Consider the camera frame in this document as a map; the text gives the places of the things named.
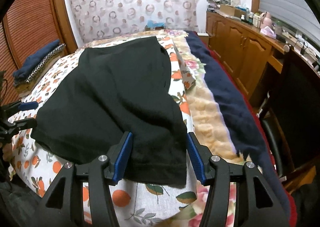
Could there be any black t-shirt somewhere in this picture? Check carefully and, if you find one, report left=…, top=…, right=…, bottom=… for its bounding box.
left=31, top=37, right=187, bottom=186

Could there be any patterned dark folded cloth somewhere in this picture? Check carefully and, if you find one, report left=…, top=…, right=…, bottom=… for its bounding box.
left=14, top=43, right=66, bottom=87

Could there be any red bed cover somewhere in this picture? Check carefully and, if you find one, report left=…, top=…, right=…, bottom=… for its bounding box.
left=195, top=31, right=298, bottom=227

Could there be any orange print white sheet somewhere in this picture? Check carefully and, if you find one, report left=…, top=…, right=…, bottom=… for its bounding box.
left=7, top=36, right=198, bottom=227

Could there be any folded navy blue garment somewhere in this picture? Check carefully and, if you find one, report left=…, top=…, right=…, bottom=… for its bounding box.
left=12, top=39, right=60, bottom=81

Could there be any navy blue blanket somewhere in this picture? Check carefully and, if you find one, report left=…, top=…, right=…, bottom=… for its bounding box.
left=185, top=30, right=292, bottom=220

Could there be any floral beige blanket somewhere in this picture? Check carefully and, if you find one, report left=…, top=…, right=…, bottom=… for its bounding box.
left=88, top=30, right=247, bottom=226

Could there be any wooden louvered wardrobe door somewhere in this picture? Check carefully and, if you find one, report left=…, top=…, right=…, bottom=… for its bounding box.
left=1, top=0, right=78, bottom=104

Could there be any circle pattern curtain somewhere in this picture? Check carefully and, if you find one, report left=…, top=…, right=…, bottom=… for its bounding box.
left=62, top=0, right=203, bottom=44

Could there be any wooden sideboard cabinet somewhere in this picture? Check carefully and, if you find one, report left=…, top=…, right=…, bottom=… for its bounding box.
left=205, top=11, right=320, bottom=108

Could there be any blue item box at headboard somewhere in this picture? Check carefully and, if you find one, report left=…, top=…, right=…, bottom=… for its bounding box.
left=144, top=20, right=165, bottom=31

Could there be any pink tissue pack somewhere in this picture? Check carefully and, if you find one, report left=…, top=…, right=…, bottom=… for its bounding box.
left=260, top=26, right=276, bottom=39

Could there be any pink kettle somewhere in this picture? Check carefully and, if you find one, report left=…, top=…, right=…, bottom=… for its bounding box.
left=260, top=12, right=272, bottom=29

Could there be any cardboard box on cabinet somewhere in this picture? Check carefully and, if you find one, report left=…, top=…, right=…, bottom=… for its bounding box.
left=219, top=4, right=246, bottom=18

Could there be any window roller blind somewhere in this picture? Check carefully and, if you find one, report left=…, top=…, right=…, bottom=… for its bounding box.
left=259, top=0, right=319, bottom=45

